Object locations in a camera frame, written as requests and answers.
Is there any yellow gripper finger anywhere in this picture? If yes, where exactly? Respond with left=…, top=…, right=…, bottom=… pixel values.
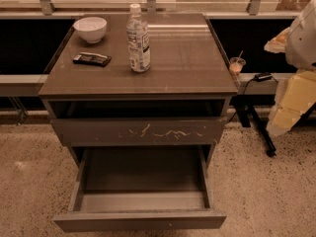
left=267, top=71, right=316, bottom=136
left=264, top=28, right=289, bottom=53

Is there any clear plastic water bottle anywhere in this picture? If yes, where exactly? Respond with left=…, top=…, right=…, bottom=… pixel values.
left=126, top=4, right=151, bottom=73

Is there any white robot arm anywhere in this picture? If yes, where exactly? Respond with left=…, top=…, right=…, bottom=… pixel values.
left=264, top=0, right=316, bottom=136

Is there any grey drawer cabinet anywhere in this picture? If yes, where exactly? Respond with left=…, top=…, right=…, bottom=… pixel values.
left=39, top=14, right=237, bottom=162

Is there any open lower grey drawer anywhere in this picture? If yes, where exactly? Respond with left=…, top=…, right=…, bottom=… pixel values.
left=54, top=146, right=226, bottom=232

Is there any scratched upper grey drawer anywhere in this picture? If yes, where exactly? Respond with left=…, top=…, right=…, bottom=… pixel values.
left=51, top=118, right=226, bottom=147

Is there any black power adapter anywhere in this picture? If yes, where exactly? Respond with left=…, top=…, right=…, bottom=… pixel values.
left=254, top=72, right=273, bottom=82

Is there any plastic cup with straw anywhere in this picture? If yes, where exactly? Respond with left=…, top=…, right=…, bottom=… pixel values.
left=229, top=52, right=246, bottom=75

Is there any black metal stand leg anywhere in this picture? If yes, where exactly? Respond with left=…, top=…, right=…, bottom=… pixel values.
left=231, top=95, right=277, bottom=157

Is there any white ceramic bowl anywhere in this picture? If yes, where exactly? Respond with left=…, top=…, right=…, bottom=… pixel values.
left=73, top=17, right=107, bottom=43

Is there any black snack bar packet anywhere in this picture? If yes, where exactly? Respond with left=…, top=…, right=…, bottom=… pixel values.
left=72, top=52, right=112, bottom=67

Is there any black cable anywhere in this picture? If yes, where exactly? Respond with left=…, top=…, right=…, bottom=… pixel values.
left=228, top=75, right=280, bottom=123

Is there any metal window railing frame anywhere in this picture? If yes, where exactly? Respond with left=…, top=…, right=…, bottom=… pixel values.
left=0, top=0, right=316, bottom=20

